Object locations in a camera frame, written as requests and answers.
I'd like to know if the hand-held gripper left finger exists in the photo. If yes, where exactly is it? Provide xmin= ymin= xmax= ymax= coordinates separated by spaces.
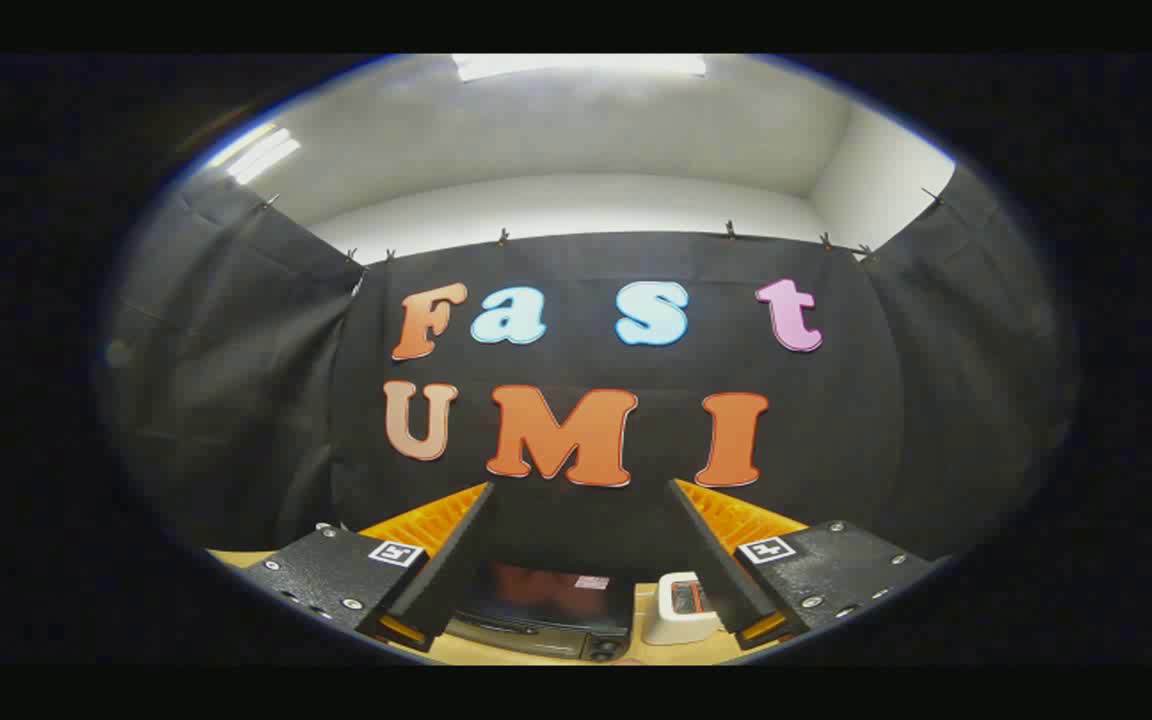
xmin=244 ymin=482 xmax=497 ymax=656

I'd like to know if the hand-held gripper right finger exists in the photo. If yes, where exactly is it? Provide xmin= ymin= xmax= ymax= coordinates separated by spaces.
xmin=666 ymin=478 xmax=937 ymax=651

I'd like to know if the black toaster oven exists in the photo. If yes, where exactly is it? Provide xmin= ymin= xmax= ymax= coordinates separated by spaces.
xmin=444 ymin=560 xmax=634 ymax=663

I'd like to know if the white pop-up toaster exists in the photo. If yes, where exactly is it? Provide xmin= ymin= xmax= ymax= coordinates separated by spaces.
xmin=642 ymin=572 xmax=727 ymax=646

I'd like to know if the black backdrop cloth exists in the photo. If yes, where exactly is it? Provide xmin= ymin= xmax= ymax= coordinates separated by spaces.
xmin=101 ymin=165 xmax=1077 ymax=601

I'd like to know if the ceiling light panel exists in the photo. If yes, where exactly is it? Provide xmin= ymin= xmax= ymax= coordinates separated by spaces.
xmin=206 ymin=122 xmax=302 ymax=186
xmin=451 ymin=54 xmax=709 ymax=83

